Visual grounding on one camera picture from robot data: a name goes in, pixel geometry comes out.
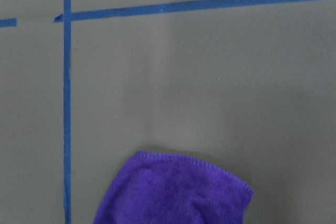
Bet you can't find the purple microfiber cloth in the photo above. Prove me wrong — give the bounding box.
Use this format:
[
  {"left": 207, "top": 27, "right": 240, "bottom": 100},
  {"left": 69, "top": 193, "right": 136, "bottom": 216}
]
[{"left": 93, "top": 151, "right": 254, "bottom": 223}]

